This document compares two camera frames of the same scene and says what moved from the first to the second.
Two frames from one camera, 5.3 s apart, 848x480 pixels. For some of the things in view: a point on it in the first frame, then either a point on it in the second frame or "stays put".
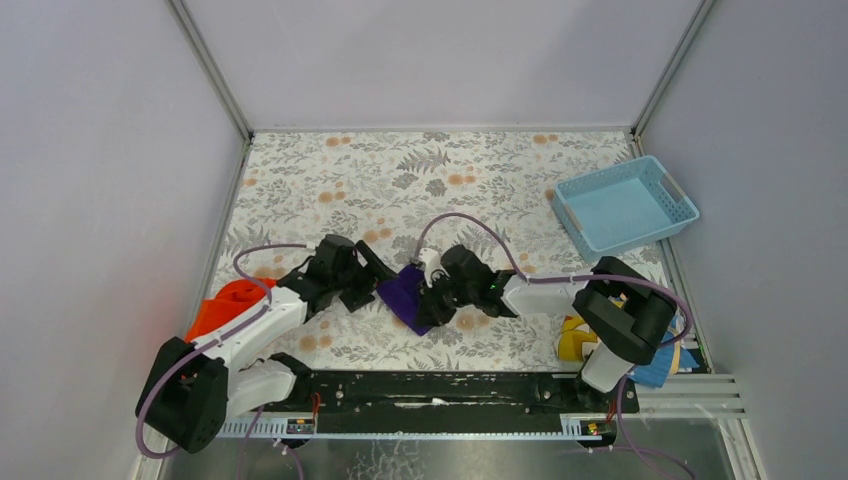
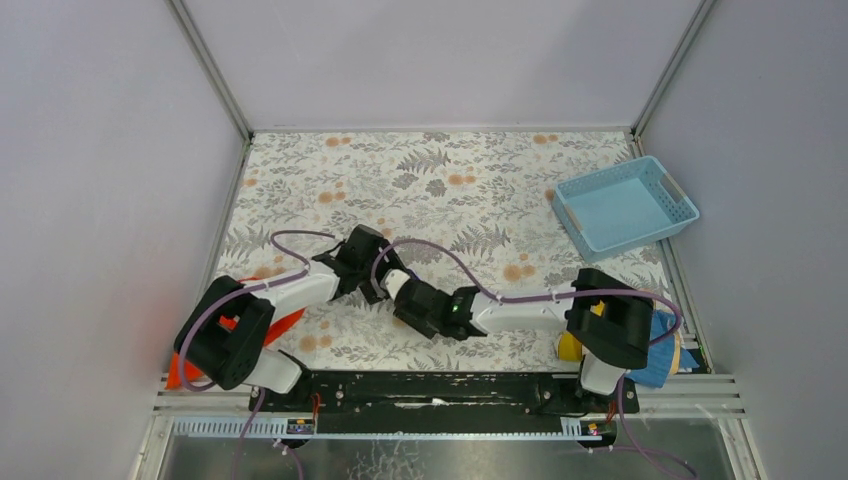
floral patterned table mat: [410, 196] stays put
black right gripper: [433, 299] to [411, 312]
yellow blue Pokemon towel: [576, 338] stays put
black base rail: [454, 395] stays put
